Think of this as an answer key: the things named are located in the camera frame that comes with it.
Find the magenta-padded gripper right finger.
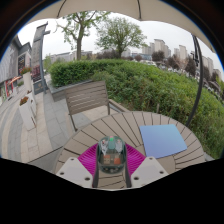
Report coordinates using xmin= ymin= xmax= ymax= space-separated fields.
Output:
xmin=123 ymin=143 xmax=169 ymax=189

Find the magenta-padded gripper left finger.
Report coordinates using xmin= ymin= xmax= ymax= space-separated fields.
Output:
xmin=55 ymin=143 xmax=101 ymax=189

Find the transparent green computer mouse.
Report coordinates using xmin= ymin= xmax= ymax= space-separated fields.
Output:
xmin=97 ymin=134 xmax=128 ymax=175

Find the blue square mouse pad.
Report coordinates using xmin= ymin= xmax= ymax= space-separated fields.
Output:
xmin=138 ymin=123 xmax=189 ymax=160

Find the grey slatted wooden chair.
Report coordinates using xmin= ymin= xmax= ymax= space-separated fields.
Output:
xmin=64 ymin=79 xmax=129 ymax=133

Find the white planter box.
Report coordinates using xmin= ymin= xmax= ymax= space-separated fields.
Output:
xmin=19 ymin=67 xmax=34 ymax=94
xmin=18 ymin=96 xmax=37 ymax=132

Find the dark curved umbrella pole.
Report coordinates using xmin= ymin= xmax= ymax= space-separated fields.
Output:
xmin=184 ymin=34 xmax=204 ymax=128

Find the tall grey sign pillar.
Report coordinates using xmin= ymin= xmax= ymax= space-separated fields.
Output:
xmin=31 ymin=21 xmax=51 ymax=96

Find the dark grey low building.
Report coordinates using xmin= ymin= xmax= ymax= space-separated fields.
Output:
xmin=0 ymin=34 xmax=33 ymax=91

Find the distant apartment buildings group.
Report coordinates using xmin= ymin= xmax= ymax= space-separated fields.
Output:
xmin=141 ymin=38 xmax=223 ymax=81

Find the thin sparse-leaved tree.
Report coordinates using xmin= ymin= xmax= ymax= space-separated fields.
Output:
xmin=56 ymin=10 xmax=111 ymax=61

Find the round leafy tree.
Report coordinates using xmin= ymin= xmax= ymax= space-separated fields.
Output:
xmin=95 ymin=16 xmax=148 ymax=59

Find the beige patio umbrella canopy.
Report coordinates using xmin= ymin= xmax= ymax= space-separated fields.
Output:
xmin=26 ymin=0 xmax=216 ymax=53

